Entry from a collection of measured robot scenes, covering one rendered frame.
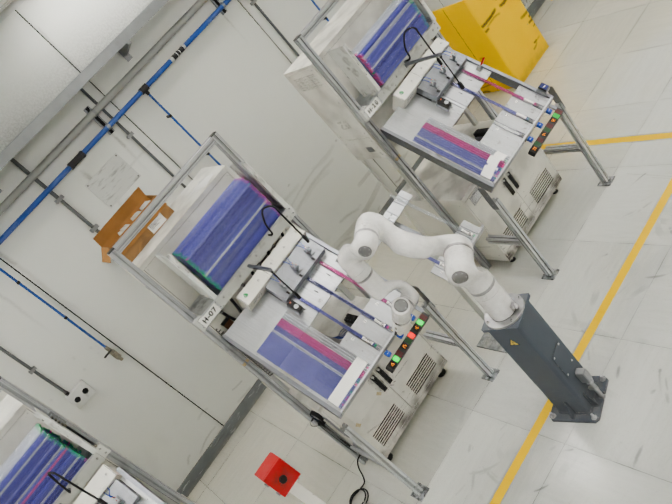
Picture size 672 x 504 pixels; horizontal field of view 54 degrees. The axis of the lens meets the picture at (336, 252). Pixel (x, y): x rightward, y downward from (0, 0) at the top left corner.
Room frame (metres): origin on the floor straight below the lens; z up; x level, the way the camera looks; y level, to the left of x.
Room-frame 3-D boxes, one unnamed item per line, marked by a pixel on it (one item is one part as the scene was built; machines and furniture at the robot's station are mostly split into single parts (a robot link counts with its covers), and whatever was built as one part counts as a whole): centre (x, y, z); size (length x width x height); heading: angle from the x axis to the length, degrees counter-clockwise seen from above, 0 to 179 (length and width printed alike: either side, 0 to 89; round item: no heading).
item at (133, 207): (3.39, 0.52, 1.82); 0.68 x 0.30 x 0.20; 110
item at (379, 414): (3.24, 0.42, 0.31); 0.70 x 0.65 x 0.62; 110
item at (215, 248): (3.15, 0.32, 1.52); 0.51 x 0.13 x 0.27; 110
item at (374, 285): (2.47, -0.05, 1.06); 0.16 x 0.09 x 0.30; 111
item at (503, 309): (2.26, -0.34, 0.79); 0.19 x 0.19 x 0.18
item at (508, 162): (3.58, -1.02, 0.65); 1.01 x 0.73 x 1.29; 20
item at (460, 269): (2.23, -0.32, 1.00); 0.19 x 0.12 x 0.24; 149
